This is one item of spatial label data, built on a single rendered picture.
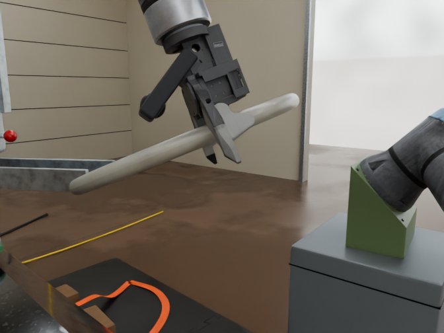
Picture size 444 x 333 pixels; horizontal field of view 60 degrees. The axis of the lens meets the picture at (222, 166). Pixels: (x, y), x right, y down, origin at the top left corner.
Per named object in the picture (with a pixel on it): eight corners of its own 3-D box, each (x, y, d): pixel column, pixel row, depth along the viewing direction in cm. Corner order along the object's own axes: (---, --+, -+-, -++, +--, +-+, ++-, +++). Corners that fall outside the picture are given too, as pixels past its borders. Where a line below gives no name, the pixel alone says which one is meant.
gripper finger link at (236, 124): (271, 136, 50) (238, 90, 54) (230, 153, 49) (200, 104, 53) (269, 150, 52) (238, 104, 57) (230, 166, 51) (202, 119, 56)
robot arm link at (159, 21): (145, 2, 51) (143, 27, 61) (159, 37, 52) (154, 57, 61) (206, -17, 53) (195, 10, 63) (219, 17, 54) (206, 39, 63)
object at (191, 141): (14, 222, 65) (6, 205, 65) (143, 166, 111) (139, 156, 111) (291, 113, 50) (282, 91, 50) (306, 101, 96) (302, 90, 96)
